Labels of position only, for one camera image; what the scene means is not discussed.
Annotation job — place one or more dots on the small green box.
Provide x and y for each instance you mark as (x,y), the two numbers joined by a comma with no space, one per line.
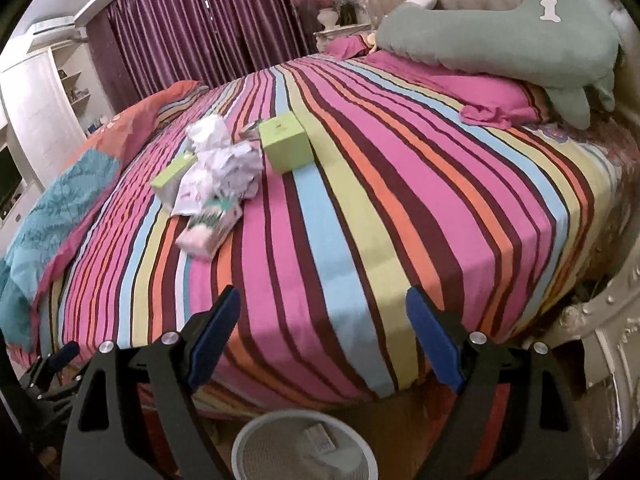
(172,172)

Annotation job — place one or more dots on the printed tissue packet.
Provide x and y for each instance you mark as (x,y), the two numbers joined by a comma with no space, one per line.
(205,230)

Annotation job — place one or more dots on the cream ornate bed frame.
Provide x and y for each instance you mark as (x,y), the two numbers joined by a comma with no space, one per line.
(615,320)

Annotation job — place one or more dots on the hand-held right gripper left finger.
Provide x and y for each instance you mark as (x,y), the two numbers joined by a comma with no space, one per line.
(215,340)

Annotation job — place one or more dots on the dark television screen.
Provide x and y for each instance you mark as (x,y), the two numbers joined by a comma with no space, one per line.
(7,180)

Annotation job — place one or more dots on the white paper box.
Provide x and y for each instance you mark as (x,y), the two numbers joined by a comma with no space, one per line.
(320,440)

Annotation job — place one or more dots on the large green box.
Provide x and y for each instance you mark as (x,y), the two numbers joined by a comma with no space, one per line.
(285,145)

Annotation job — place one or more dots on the white vase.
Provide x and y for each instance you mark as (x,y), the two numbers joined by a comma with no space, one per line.
(327,19)

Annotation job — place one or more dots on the purple curtain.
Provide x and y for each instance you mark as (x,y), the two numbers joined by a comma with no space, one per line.
(200,35)

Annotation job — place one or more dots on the orange and teal quilt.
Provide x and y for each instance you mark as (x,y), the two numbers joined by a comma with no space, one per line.
(75,175)

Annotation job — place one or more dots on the cream nightstand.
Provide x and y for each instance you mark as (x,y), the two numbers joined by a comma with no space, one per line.
(342,32)

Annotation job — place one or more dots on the small yellow plush toy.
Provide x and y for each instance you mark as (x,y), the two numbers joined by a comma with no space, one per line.
(371,41)

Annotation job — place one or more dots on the white tissue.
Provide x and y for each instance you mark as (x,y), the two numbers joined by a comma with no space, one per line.
(207,132)
(225,165)

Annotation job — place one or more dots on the green plush pillow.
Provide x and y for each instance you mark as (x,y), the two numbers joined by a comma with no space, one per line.
(500,35)

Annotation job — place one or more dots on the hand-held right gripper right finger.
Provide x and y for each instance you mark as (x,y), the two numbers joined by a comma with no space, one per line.
(430,340)

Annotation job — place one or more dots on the pink pillow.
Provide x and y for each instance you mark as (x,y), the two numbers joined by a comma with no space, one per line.
(345,46)
(450,90)

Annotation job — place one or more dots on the white air conditioner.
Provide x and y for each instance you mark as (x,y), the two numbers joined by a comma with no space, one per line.
(55,29)

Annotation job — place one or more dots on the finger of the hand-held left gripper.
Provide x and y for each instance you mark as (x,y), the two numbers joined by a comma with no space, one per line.
(64,355)

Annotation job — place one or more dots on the pale mesh waste basket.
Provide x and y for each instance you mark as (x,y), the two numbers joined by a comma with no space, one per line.
(250,455)

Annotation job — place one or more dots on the white wardrobe with shelves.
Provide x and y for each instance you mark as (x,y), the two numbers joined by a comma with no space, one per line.
(35,100)

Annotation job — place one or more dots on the striped bed sheet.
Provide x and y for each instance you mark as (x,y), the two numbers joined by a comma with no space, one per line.
(350,210)

